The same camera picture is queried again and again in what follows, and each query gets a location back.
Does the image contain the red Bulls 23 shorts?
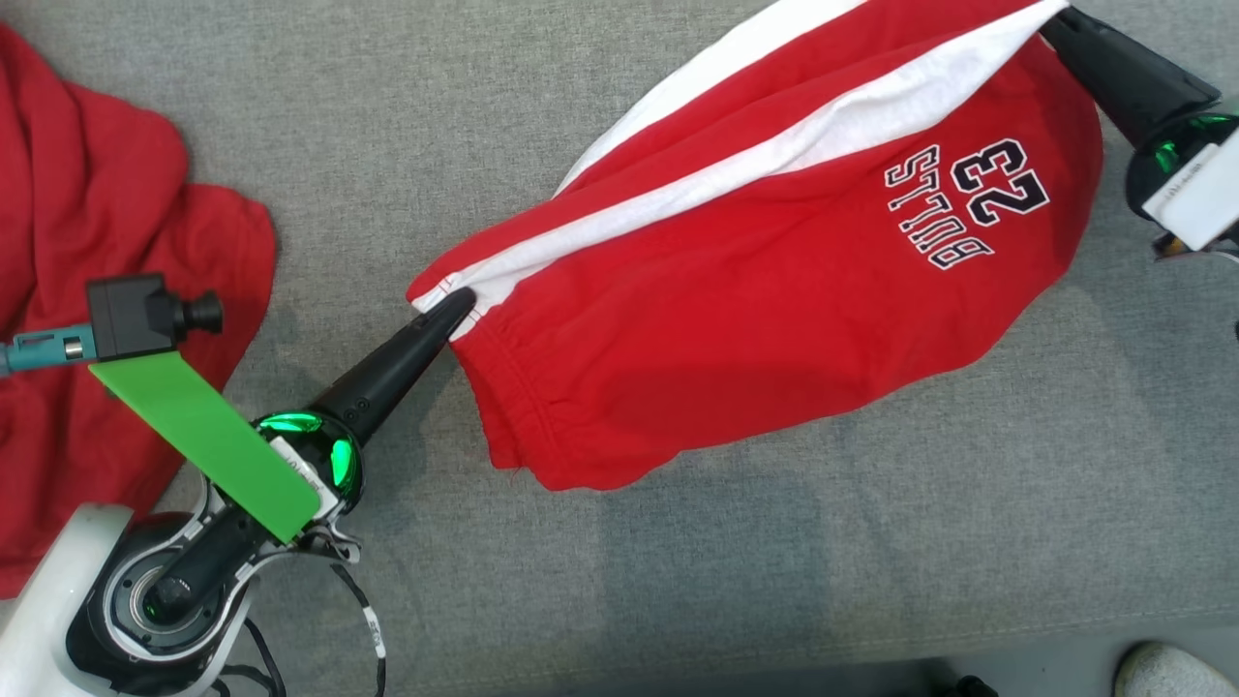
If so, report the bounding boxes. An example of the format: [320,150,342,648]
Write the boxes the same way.
[407,0,1105,493]

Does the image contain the bright green camera bracket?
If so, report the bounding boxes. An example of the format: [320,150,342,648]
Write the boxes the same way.
[89,350,321,544]

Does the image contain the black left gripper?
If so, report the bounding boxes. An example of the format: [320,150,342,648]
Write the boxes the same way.
[254,288,477,514]

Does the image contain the grey fabric sofa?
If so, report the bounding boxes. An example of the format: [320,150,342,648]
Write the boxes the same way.
[0,0,1239,697]

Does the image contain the white shoe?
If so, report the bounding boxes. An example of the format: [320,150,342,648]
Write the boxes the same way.
[1113,642,1239,697]

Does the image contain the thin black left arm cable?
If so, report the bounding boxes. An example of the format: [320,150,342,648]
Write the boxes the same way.
[218,561,388,697]

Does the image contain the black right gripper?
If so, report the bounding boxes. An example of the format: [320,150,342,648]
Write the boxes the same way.
[1041,8,1239,222]

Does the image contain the red white Bulls jersey shirt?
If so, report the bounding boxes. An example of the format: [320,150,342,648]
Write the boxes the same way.
[0,24,278,597]

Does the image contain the white camera bracket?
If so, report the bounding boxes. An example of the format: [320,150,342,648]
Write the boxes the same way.
[1142,126,1239,253]

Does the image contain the teal cable connector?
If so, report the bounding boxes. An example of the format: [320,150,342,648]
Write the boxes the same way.
[0,324,99,379]

